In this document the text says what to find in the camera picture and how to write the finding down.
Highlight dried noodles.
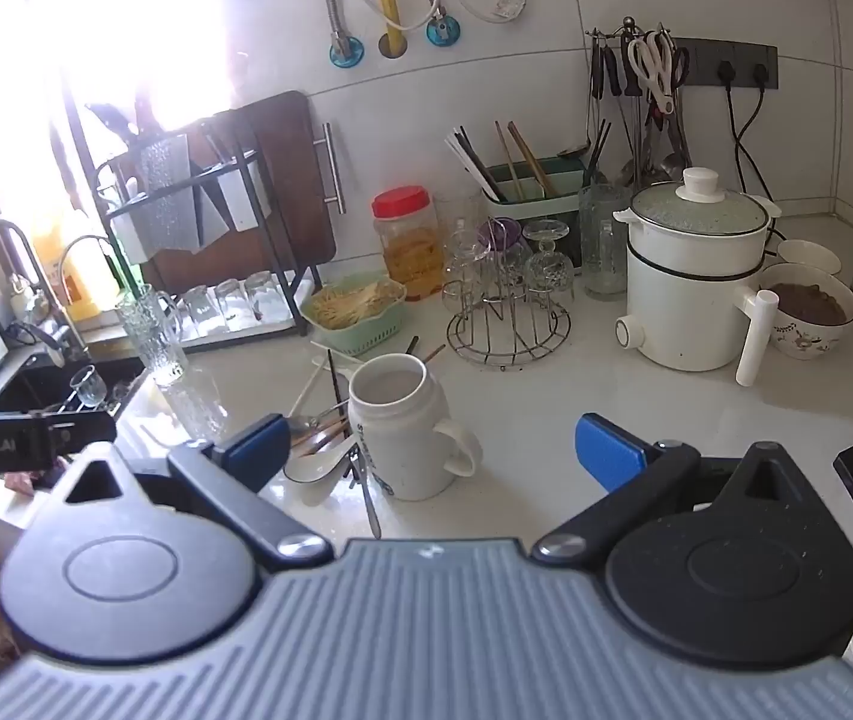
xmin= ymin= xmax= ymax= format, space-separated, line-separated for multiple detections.
xmin=310 ymin=281 xmax=398 ymax=331

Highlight plain white bowl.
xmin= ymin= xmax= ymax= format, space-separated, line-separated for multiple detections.
xmin=775 ymin=238 xmax=842 ymax=276

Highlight white electric cooking pot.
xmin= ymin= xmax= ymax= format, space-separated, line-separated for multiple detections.
xmin=614 ymin=195 xmax=782 ymax=387

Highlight white handled scissors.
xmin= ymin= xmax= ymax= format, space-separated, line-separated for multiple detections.
xmin=629 ymin=30 xmax=678 ymax=115

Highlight small glass in sink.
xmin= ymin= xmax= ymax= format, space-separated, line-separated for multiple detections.
xmin=68 ymin=365 xmax=109 ymax=406

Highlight metal utensil hanging rack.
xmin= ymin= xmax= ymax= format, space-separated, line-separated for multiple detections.
xmin=587 ymin=15 xmax=678 ymax=42

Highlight green utensil holder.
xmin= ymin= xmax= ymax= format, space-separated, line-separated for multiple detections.
xmin=481 ymin=156 xmax=587 ymax=267

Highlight small clear drinking glass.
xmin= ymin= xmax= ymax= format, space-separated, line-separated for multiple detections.
xmin=175 ymin=285 xmax=221 ymax=338
xmin=245 ymin=272 xmax=289 ymax=320
xmin=215 ymin=279 xmax=255 ymax=331

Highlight plastic jar red lid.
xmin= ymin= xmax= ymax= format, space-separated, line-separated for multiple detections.
xmin=371 ymin=186 xmax=446 ymax=301

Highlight purple tinted glass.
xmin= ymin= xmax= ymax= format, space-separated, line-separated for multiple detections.
xmin=480 ymin=217 xmax=528 ymax=278

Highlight green plastic basket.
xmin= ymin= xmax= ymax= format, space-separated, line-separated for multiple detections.
xmin=299 ymin=277 xmax=409 ymax=357

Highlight black power cord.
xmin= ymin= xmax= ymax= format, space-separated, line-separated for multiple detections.
xmin=734 ymin=67 xmax=776 ymax=200
xmin=719 ymin=64 xmax=744 ymax=166

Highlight clear glass tumbler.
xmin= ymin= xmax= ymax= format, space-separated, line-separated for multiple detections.
xmin=443 ymin=221 xmax=489 ymax=316

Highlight white chopstick in holder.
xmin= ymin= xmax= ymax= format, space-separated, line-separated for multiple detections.
xmin=447 ymin=136 xmax=498 ymax=202
xmin=456 ymin=127 xmax=509 ymax=200

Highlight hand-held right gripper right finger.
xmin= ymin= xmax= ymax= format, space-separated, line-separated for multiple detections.
xmin=533 ymin=412 xmax=818 ymax=568

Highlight person's left hand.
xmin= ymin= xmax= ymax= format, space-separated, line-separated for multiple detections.
xmin=2 ymin=465 xmax=64 ymax=497

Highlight orange detergent bottle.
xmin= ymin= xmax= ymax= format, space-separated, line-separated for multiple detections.
xmin=32 ymin=217 xmax=124 ymax=320

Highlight tall textured glass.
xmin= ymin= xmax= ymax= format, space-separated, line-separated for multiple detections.
xmin=115 ymin=285 xmax=189 ymax=387

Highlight yellow pipe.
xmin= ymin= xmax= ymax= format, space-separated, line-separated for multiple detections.
xmin=362 ymin=0 xmax=409 ymax=61

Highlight wooden cutting board metal handle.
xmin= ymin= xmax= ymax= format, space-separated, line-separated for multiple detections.
xmin=134 ymin=90 xmax=347 ymax=287

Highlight floral bowl brown food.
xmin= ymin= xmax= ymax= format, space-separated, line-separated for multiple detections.
xmin=758 ymin=262 xmax=853 ymax=359

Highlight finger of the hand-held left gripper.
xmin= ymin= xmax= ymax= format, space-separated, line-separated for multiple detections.
xmin=31 ymin=409 xmax=118 ymax=458

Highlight white cutting board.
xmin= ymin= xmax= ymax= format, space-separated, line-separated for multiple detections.
xmin=197 ymin=157 xmax=270 ymax=233

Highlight black kitchen sink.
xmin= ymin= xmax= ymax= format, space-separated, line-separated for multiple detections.
xmin=0 ymin=356 xmax=146 ymax=421

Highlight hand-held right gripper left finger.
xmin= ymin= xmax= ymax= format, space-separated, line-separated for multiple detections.
xmin=52 ymin=414 xmax=334 ymax=568

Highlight cut crystal goblet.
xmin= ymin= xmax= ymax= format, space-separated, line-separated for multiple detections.
xmin=524 ymin=220 xmax=576 ymax=308

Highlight black wall power strip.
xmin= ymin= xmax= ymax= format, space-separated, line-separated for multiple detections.
xmin=670 ymin=37 xmax=779 ymax=91

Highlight silver textured board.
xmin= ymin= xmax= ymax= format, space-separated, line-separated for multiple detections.
xmin=134 ymin=133 xmax=203 ymax=256

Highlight white ceramic mug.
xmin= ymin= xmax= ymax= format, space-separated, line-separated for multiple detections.
xmin=347 ymin=355 xmax=483 ymax=502

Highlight wire glass drying rack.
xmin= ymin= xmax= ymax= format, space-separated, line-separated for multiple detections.
xmin=445 ymin=281 xmax=572 ymax=368

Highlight wooden chopstick in holder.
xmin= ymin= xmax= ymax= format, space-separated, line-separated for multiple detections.
xmin=494 ymin=121 xmax=527 ymax=200
xmin=509 ymin=122 xmax=558 ymax=196

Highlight white spoon black trim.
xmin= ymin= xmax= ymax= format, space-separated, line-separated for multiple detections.
xmin=283 ymin=435 xmax=359 ymax=505

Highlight textured glass mug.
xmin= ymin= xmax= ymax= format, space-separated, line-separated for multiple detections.
xmin=580 ymin=184 xmax=633 ymax=297

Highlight black metal dish rack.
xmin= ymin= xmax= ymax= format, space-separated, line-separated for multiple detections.
xmin=70 ymin=109 xmax=308 ymax=338

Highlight speckled pot lid white knob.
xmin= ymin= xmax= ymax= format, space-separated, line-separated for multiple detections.
xmin=630 ymin=167 xmax=773 ymax=237

